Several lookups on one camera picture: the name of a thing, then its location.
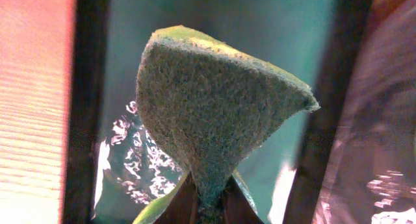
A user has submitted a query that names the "black rectangular water tray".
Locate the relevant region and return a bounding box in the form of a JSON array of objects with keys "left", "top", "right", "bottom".
[{"left": 62, "top": 0, "right": 372, "bottom": 223}]

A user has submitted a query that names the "round black serving tray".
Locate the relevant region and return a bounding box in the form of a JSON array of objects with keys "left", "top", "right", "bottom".
[{"left": 313, "top": 0, "right": 415, "bottom": 223}]

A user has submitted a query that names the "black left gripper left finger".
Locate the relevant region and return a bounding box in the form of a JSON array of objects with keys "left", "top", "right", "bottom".
[{"left": 154, "top": 173, "right": 199, "bottom": 224}]

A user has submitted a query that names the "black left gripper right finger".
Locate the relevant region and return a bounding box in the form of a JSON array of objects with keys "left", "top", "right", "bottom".
[{"left": 222, "top": 177, "right": 263, "bottom": 224}]

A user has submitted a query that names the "green scrub sponge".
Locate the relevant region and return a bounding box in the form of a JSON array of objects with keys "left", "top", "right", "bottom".
[{"left": 136, "top": 25, "right": 319, "bottom": 223}]

